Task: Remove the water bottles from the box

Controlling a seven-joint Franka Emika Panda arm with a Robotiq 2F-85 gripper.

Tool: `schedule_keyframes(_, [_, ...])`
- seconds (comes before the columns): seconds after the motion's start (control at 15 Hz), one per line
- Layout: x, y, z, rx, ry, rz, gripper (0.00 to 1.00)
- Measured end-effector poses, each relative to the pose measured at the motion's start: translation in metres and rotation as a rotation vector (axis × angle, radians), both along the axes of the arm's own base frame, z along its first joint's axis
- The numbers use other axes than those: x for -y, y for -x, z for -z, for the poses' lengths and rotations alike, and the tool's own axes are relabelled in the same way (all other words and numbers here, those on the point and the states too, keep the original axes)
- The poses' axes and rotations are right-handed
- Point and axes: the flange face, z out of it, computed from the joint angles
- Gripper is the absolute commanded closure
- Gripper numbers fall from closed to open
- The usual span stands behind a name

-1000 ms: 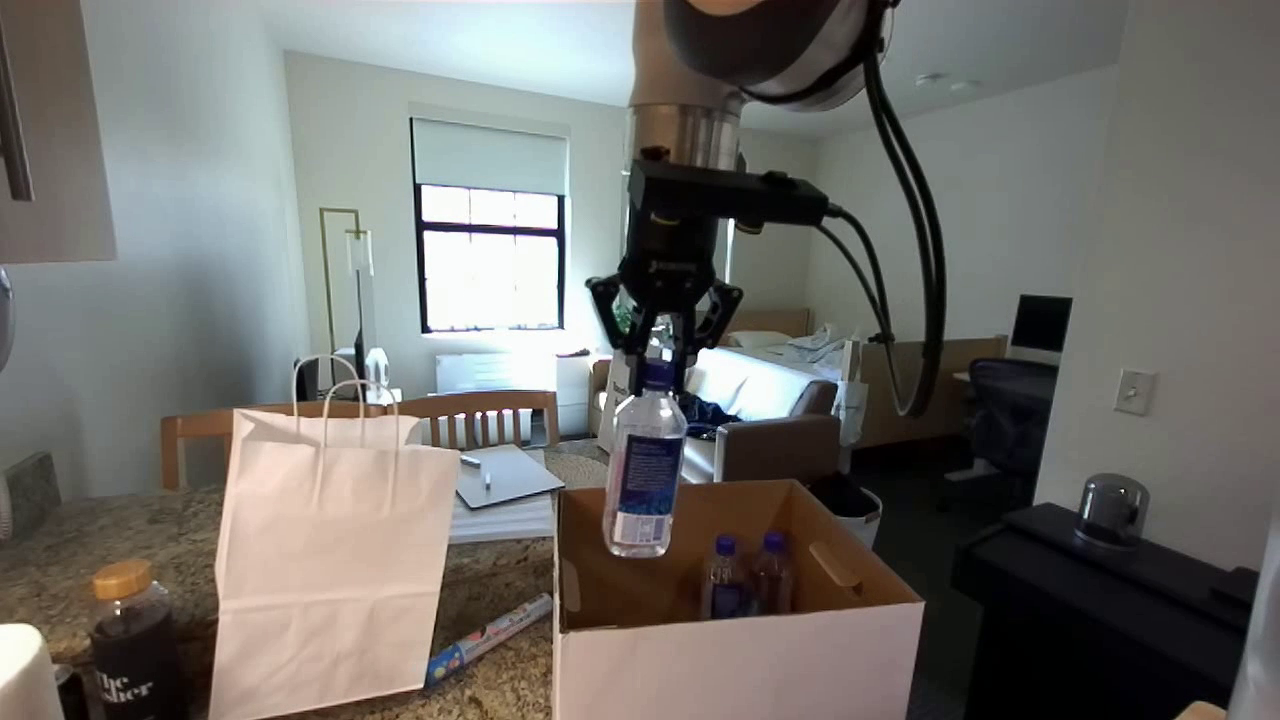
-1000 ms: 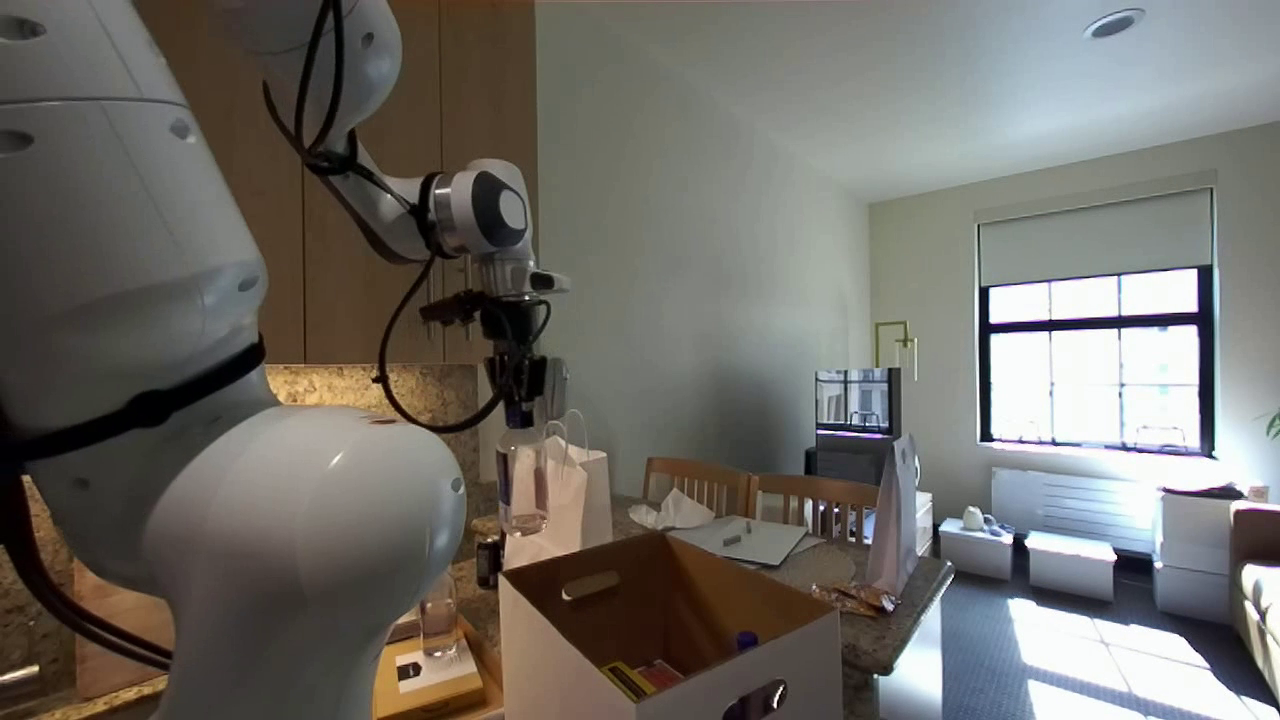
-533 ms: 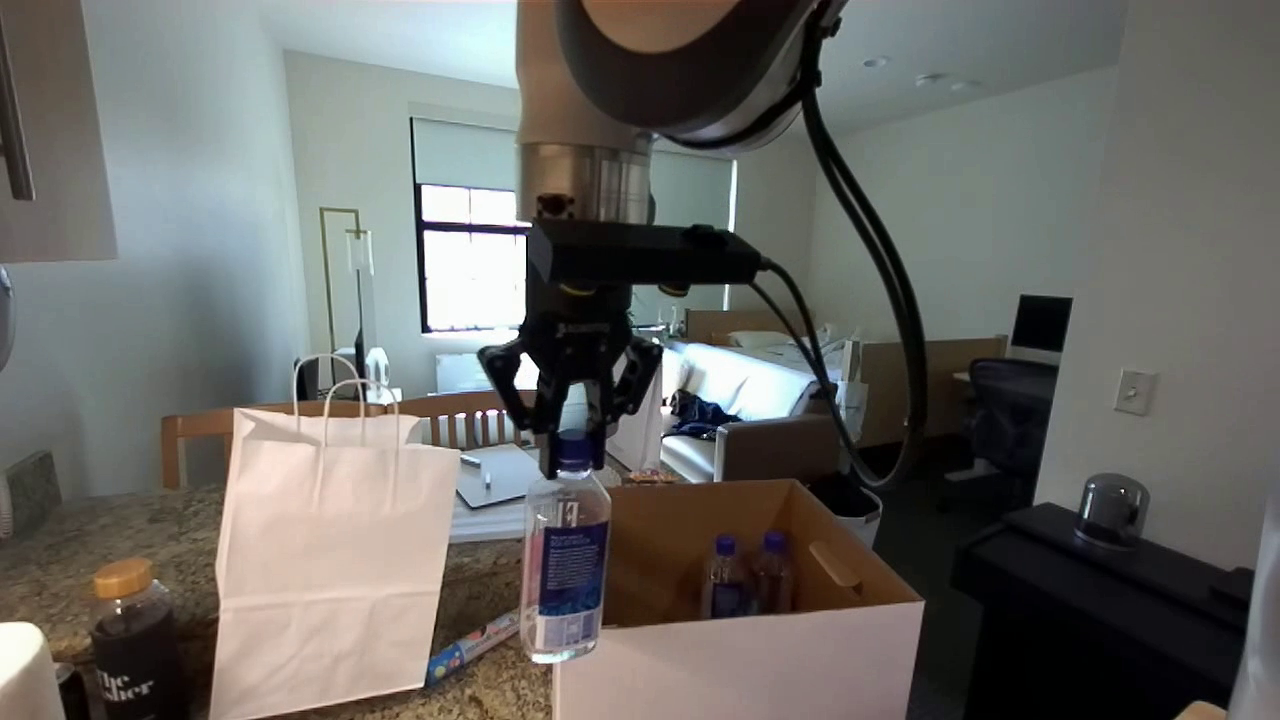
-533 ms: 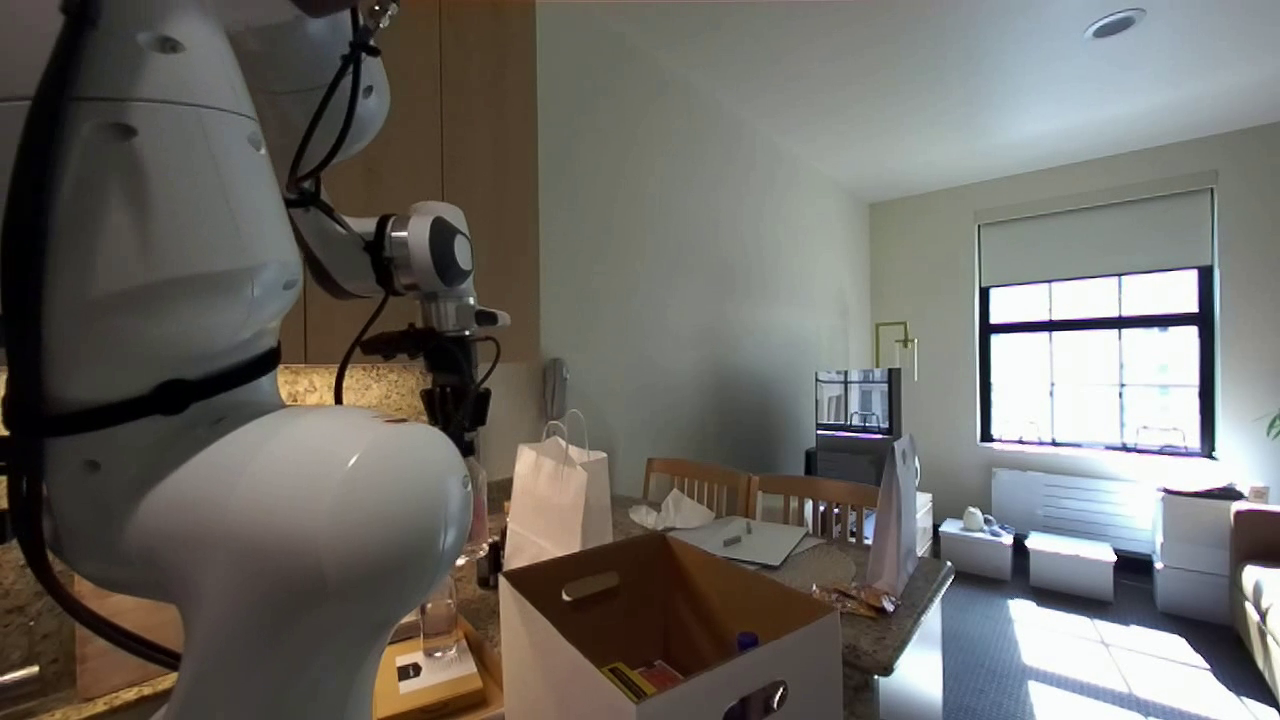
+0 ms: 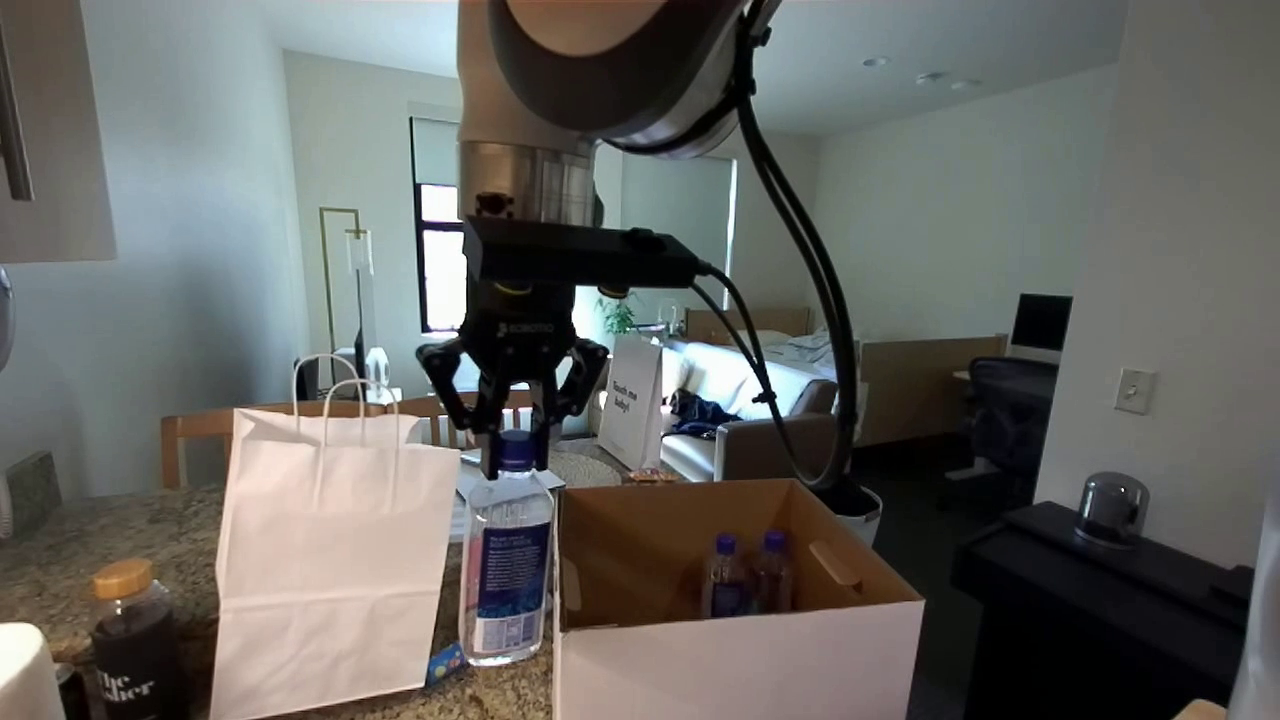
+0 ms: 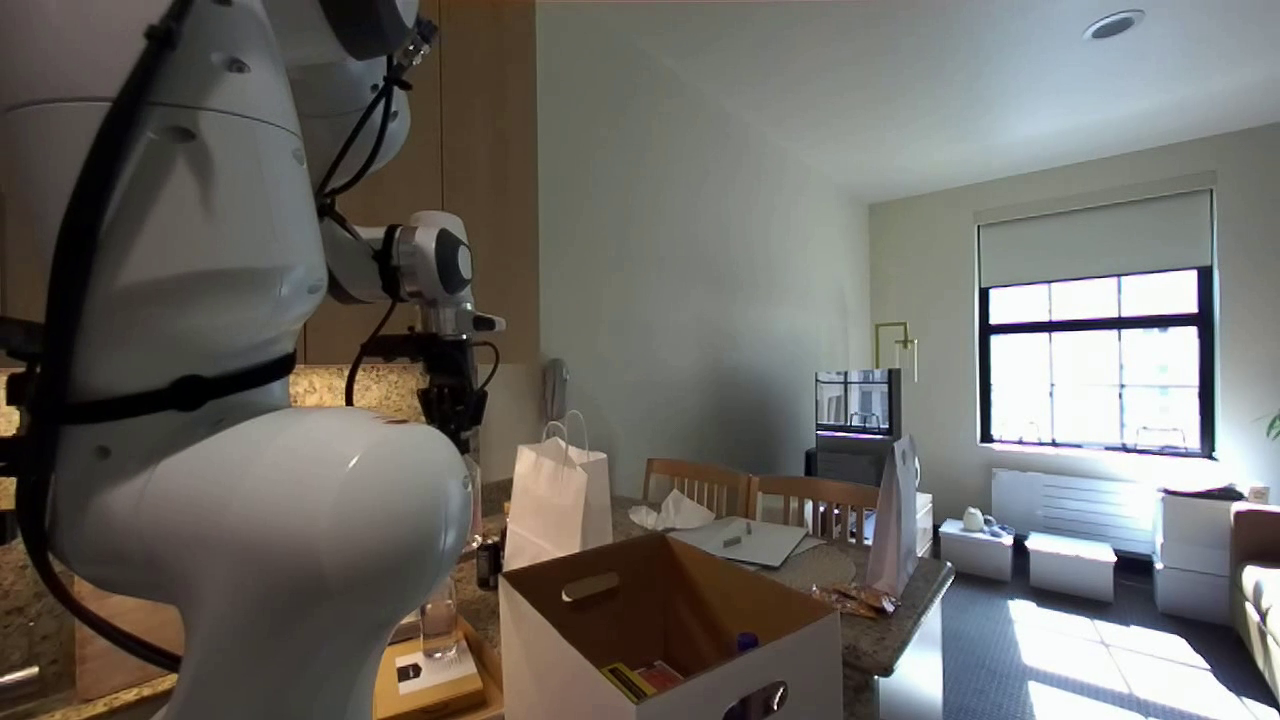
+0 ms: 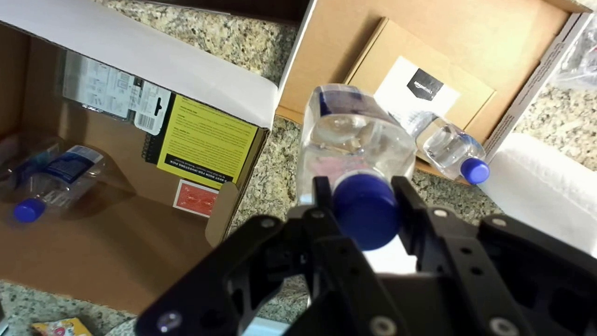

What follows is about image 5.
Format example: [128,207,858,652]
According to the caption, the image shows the open cardboard box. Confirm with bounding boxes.
[552,474,926,720]

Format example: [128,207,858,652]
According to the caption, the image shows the white wall switch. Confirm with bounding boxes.
[1111,363,1158,420]

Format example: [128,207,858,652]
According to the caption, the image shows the computer monitor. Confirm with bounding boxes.
[1009,288,1076,368]

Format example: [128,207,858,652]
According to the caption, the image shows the wall cabinet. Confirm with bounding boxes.
[0,0,119,269]

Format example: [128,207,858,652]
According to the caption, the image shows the white paper bag with handles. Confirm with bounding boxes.
[207,350,462,720]

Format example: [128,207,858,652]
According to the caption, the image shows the blue cloth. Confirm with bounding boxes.
[667,388,738,441]

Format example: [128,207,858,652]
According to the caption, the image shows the white bin black liner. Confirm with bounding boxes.
[806,474,887,553]

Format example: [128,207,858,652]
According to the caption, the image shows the clear water bottle blue cap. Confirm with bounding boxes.
[753,527,800,614]
[699,533,753,621]
[455,428,559,672]

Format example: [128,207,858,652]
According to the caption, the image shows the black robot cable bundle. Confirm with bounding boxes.
[682,0,865,505]

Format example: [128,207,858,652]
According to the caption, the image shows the dark bottle orange cap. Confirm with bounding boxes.
[78,555,193,720]

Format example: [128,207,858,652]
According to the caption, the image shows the green house plant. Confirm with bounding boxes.
[591,288,646,343]

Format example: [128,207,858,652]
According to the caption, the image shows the white roller blind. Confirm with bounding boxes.
[591,139,738,331]
[407,111,462,192]

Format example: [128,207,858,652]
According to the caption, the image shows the brown sofa white cushions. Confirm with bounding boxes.
[655,308,854,487]

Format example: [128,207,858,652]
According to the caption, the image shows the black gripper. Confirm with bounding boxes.
[414,279,611,478]

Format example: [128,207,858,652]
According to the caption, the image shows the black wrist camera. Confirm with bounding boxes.
[459,216,711,293]

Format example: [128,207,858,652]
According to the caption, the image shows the wooden desk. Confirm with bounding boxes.
[853,331,1012,453]

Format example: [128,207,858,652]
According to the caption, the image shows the white printed shopping bag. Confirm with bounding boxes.
[591,331,688,478]

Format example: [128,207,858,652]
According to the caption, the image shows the black framed window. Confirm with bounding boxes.
[411,179,470,335]

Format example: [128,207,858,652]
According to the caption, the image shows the white spray bottle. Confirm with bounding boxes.
[365,343,403,413]

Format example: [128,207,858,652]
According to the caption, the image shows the black office chair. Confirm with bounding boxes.
[961,350,1061,511]

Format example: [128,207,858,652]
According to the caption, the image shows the black appliance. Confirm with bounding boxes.
[950,494,1271,720]

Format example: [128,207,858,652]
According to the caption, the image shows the grey notebook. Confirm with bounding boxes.
[453,442,568,517]

